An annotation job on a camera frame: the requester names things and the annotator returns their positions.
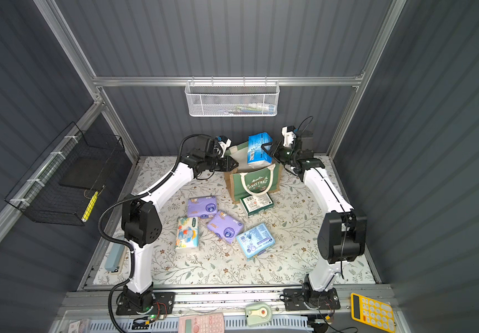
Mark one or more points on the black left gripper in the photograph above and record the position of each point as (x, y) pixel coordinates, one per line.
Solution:
(218, 162)

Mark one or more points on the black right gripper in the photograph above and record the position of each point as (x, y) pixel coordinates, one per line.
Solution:
(281, 151)

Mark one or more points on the light blue tissue pack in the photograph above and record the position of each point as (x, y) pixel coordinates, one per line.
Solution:
(255, 241)

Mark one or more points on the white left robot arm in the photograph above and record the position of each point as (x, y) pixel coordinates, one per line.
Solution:
(140, 218)

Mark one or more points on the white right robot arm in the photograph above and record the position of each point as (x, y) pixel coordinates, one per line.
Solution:
(342, 235)

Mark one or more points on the green white box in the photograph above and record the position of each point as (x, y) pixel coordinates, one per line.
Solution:
(255, 204)

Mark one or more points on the floral table mat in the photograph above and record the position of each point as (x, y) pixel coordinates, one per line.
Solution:
(294, 221)

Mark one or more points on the cartoon printed tissue pack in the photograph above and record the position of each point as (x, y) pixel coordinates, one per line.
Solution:
(187, 234)

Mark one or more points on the teal stapler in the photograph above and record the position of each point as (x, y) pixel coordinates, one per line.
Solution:
(115, 258)

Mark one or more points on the green tape dispenser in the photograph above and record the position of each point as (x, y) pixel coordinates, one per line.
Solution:
(258, 314)

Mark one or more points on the pink calculator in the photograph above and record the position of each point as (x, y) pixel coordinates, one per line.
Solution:
(211, 323)

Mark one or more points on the yellow calculator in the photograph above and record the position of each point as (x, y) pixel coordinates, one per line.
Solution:
(372, 313)

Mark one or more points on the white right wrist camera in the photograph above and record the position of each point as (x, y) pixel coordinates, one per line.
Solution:
(289, 135)

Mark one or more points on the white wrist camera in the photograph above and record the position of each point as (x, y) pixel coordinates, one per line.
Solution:
(289, 135)
(224, 143)

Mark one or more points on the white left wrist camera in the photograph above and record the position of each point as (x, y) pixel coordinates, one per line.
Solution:
(224, 143)

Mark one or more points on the purple toy camera rear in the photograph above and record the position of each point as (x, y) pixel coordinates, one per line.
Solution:
(202, 207)

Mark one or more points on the purple toy camera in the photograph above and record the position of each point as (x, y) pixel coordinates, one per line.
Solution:
(225, 227)
(202, 207)

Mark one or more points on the purple toy camera front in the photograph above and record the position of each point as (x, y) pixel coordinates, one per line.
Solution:
(225, 227)

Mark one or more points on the white wire wall basket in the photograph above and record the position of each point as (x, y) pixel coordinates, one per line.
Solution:
(231, 100)

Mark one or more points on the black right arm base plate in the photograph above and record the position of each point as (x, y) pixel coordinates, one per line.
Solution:
(302, 299)

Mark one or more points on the black wire wall basket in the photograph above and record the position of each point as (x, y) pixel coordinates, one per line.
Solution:
(65, 188)

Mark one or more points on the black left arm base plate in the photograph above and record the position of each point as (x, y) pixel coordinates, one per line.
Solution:
(131, 304)

